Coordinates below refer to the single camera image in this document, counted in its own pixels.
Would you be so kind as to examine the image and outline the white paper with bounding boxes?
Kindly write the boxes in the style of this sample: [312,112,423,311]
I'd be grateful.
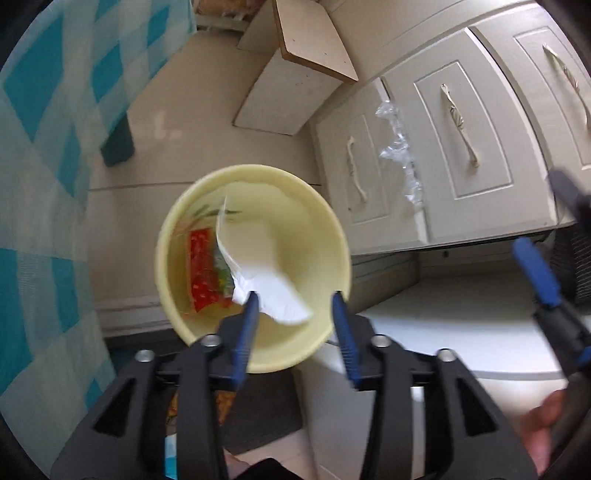
[215,194,315,325]

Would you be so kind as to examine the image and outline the teal table leg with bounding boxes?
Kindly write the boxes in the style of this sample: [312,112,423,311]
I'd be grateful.
[100,113,136,167]

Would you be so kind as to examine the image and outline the ornate cabinet handle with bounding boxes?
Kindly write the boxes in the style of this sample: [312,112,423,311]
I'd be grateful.
[542,44,591,121]
[346,136,369,201]
[441,84,481,169]

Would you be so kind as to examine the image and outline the dark floor mat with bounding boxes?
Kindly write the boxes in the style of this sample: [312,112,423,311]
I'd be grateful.
[222,369,305,455]

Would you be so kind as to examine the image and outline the floral plastic wastebasket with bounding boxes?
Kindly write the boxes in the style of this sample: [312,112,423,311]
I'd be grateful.
[154,164,354,425]

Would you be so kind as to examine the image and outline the cream cabinet door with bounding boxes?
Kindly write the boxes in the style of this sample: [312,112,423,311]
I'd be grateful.
[316,78,430,254]
[383,28,561,245]
[471,0,591,227]

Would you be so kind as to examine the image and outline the clear plastic bag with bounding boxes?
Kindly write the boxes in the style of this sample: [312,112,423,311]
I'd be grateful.
[375,99,426,208]

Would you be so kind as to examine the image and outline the person's right hand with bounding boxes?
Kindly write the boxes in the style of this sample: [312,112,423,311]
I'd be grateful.
[519,388,570,476]

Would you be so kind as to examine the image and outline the beige wooden box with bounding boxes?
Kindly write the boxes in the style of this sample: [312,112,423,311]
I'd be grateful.
[232,0,359,137]

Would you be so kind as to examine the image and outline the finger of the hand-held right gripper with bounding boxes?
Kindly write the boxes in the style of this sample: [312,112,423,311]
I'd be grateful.
[547,168,591,222]
[512,237,591,370]

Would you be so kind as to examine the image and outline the blue checkered tablecloth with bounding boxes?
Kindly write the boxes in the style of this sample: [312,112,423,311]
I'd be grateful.
[0,0,197,467]

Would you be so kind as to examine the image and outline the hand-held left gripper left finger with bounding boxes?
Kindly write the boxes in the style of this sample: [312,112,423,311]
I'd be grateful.
[50,291,260,480]

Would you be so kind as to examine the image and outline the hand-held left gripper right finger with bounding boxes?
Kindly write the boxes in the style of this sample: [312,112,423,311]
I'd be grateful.
[332,291,539,480]

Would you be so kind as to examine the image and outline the red snack wrapper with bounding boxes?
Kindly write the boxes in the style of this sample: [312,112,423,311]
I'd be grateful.
[187,227,234,315]

